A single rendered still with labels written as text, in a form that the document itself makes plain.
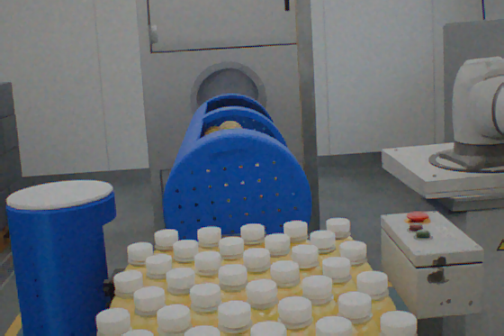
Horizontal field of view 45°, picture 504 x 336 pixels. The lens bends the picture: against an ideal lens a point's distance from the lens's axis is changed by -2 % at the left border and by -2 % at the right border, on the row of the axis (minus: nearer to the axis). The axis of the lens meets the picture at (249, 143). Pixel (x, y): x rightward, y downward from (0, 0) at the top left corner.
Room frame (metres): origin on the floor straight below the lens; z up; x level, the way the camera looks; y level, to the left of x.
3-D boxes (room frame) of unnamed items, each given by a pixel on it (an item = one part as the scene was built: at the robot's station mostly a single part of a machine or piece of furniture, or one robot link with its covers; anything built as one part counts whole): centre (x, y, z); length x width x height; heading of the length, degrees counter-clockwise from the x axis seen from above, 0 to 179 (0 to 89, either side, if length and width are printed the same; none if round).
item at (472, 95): (1.60, -0.63, 1.22); 0.18 x 0.16 x 0.22; 25
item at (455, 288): (0.92, -0.27, 1.05); 0.20 x 0.10 x 0.10; 2
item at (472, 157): (1.64, -0.62, 1.08); 0.22 x 0.18 x 0.06; 10
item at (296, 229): (1.00, -0.07, 1.09); 0.04 x 0.04 x 0.02
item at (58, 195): (1.60, 0.51, 1.03); 0.28 x 0.28 x 0.01
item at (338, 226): (1.00, -0.14, 1.09); 0.04 x 0.04 x 0.02
